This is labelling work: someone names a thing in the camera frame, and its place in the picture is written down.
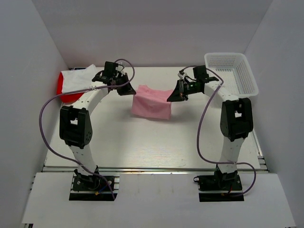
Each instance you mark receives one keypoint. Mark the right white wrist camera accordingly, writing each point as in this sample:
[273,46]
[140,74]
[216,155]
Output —
[183,76]

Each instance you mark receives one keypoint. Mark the white folded t-shirt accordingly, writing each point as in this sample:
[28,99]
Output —
[74,80]

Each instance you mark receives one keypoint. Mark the aluminium table edge rail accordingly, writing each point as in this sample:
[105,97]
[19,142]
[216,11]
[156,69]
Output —
[70,169]

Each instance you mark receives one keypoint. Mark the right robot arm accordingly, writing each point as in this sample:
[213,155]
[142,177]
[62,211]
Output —
[236,119]

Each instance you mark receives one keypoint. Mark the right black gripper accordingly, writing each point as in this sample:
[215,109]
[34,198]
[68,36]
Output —
[179,94]

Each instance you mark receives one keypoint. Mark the white plastic basket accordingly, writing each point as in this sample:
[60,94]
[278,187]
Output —
[236,72]

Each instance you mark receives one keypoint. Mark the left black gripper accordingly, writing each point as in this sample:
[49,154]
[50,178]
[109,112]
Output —
[128,90]

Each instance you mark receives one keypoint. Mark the pink t-shirt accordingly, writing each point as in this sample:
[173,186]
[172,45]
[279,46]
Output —
[151,103]

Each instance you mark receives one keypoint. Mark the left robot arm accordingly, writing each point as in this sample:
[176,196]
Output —
[75,127]

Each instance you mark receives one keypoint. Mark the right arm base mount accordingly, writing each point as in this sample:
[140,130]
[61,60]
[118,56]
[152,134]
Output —
[220,187]

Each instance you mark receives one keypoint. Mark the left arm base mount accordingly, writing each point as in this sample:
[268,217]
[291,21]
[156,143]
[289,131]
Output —
[93,188]

